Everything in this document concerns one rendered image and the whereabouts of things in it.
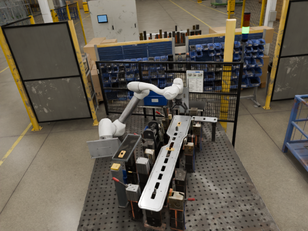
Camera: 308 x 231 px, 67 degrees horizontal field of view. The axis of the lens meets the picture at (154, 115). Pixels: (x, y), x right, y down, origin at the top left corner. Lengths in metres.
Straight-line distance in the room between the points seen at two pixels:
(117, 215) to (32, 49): 3.31
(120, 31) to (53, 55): 4.89
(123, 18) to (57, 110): 5.02
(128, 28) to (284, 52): 5.70
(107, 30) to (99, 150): 6.81
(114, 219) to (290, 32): 4.10
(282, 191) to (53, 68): 4.05
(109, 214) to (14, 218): 1.67
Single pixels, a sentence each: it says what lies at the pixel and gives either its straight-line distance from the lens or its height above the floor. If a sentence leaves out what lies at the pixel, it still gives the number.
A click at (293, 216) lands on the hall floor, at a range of 3.29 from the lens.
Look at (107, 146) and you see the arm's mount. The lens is 2.75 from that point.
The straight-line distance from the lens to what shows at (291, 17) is 4.84.
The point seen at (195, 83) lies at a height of 1.28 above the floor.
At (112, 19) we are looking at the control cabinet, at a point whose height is 1.37.
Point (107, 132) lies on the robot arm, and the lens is 2.79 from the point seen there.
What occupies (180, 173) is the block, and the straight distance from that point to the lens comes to 2.02.
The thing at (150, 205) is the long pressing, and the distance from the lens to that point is 1.86.
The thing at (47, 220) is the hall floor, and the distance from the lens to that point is 3.40.
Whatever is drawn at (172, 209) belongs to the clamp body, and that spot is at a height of 0.94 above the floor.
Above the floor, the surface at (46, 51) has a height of 1.54.
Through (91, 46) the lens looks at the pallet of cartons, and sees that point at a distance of 6.71.
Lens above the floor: 2.43
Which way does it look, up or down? 30 degrees down
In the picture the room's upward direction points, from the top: 5 degrees counter-clockwise
